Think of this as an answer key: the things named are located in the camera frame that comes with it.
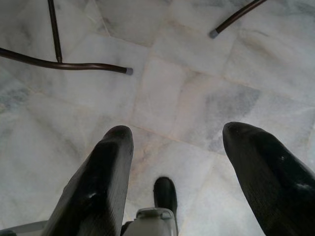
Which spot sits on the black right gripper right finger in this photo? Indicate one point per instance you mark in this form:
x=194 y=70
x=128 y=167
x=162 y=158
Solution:
x=273 y=182

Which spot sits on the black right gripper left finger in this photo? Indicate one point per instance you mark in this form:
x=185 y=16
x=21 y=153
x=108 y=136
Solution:
x=98 y=186

